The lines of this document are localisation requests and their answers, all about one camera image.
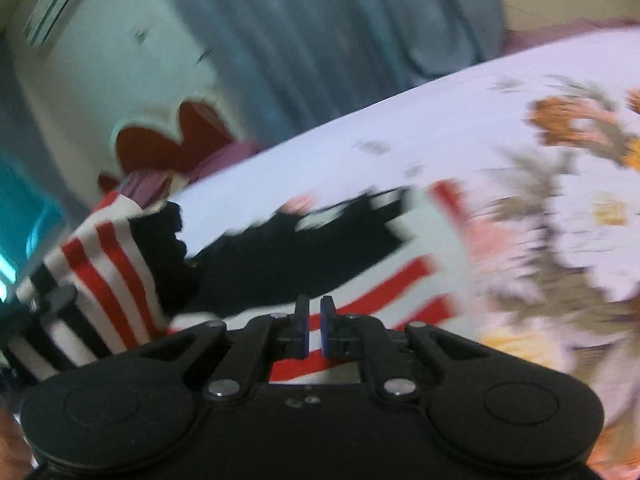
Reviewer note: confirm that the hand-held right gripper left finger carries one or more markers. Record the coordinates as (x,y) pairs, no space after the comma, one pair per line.
(302,331)

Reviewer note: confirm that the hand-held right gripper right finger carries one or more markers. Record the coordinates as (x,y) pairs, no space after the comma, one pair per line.
(328,329)

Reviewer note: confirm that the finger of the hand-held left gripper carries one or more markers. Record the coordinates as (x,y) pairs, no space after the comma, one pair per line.
(56,301)

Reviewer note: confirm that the red black white striped shirt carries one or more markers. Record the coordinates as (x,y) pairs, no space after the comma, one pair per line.
(250,260)

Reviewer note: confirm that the red headboard with white rim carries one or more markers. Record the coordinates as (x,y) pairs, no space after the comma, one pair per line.
(145,151)

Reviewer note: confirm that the blue grey curtain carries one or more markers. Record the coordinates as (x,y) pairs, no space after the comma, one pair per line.
(325,25)
(30,125)

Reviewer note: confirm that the floral bed sheet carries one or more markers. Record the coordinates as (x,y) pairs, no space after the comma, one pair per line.
(440,125)

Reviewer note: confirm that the white air conditioner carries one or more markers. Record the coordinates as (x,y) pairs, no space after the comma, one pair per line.
(60,0)

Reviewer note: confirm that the teal window frame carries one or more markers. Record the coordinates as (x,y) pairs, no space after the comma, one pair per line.
(25,220)

